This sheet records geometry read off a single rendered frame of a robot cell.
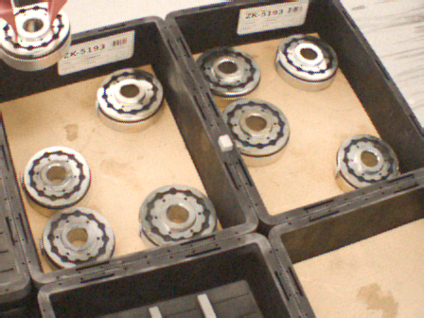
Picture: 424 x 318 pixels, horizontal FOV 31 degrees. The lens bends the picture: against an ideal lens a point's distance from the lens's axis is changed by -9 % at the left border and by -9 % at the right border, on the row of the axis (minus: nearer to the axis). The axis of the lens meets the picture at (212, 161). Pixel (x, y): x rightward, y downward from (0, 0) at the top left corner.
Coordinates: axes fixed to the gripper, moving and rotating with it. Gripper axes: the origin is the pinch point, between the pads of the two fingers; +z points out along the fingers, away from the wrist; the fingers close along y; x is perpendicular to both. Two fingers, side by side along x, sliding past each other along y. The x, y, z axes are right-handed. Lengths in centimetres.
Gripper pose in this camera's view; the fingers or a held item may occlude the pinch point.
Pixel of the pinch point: (32, 22)
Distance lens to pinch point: 104.5
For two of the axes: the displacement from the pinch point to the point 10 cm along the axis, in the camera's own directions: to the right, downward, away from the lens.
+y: 9.4, -2.3, 2.6
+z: -0.9, 5.6, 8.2
